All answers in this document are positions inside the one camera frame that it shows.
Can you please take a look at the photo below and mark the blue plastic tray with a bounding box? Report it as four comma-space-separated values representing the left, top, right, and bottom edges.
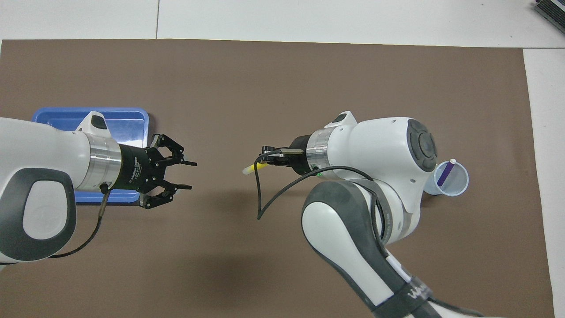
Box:
32, 107, 150, 204

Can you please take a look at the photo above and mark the dark ribbed object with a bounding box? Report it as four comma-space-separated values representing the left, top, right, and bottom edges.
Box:
533, 0, 565, 35

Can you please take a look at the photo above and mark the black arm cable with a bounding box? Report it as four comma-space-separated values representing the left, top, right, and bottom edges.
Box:
256, 149, 389, 243
51, 183, 111, 259

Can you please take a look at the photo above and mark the purple pen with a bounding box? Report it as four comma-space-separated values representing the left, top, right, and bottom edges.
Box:
435, 159, 456, 186

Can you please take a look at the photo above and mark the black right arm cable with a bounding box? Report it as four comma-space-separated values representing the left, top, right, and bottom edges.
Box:
256, 149, 389, 243

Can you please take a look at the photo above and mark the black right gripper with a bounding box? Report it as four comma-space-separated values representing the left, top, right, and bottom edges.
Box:
261, 135, 309, 175

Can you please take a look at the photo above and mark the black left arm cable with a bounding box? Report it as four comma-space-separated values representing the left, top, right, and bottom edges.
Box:
51, 183, 111, 259

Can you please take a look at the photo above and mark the brown table mat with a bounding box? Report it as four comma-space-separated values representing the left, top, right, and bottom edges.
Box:
0, 39, 556, 318

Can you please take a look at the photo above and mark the light blue mesh cup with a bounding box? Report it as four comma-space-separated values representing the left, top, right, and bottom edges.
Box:
424, 161, 470, 197

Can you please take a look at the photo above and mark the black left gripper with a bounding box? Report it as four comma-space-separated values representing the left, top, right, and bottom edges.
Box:
117, 134, 198, 209

